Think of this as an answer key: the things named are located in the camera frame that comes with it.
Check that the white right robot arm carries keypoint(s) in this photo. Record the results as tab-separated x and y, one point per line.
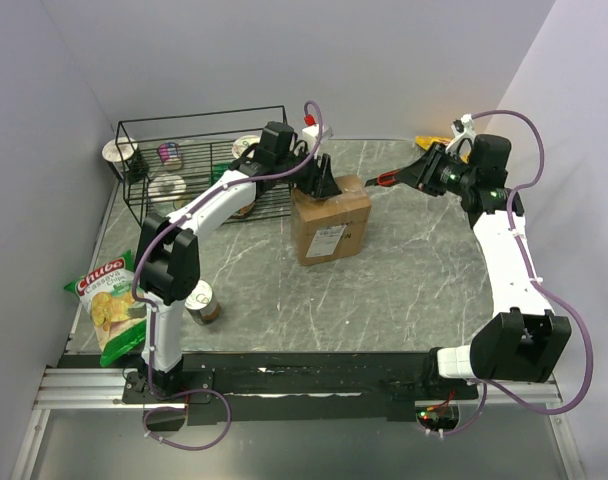
524	339

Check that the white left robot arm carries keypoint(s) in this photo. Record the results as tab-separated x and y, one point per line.
167	260

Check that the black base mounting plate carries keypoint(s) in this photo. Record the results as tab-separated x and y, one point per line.
212	387

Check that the purple label small cup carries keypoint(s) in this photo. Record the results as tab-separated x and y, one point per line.
170	156

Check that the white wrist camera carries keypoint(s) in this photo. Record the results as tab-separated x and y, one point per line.
463	131
313	135

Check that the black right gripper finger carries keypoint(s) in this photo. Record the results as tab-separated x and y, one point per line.
429	159
411	175

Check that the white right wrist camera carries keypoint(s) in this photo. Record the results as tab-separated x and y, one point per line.
463	131

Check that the yellow Lays chips bag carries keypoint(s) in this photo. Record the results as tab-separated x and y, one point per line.
462	153

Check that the white round container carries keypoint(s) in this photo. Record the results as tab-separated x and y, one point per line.
166	188

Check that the green chips bag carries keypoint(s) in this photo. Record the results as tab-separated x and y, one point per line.
119	319

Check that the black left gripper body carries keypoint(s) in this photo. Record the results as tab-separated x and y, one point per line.
299	177

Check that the Chobani yogurt cup in rack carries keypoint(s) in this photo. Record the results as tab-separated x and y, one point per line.
241	144

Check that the silver tin can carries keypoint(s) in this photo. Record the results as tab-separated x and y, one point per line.
202	304

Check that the white paper cup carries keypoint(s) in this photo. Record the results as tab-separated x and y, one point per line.
118	153

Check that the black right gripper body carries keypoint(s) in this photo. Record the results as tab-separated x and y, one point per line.
447	176

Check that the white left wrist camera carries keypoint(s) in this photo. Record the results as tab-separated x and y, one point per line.
313	135

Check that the black wire basket rack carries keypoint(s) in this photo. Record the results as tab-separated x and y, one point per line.
204	139

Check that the black cone object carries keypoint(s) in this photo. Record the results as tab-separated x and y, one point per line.
135	168

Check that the red black utility knife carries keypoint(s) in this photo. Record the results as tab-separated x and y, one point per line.
386	180

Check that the aluminium frame rail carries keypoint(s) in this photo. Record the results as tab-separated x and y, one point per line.
81	429

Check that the brown cardboard express box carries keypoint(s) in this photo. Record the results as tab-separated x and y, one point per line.
330	229

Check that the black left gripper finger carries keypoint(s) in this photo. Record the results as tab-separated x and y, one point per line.
327	186
314	185

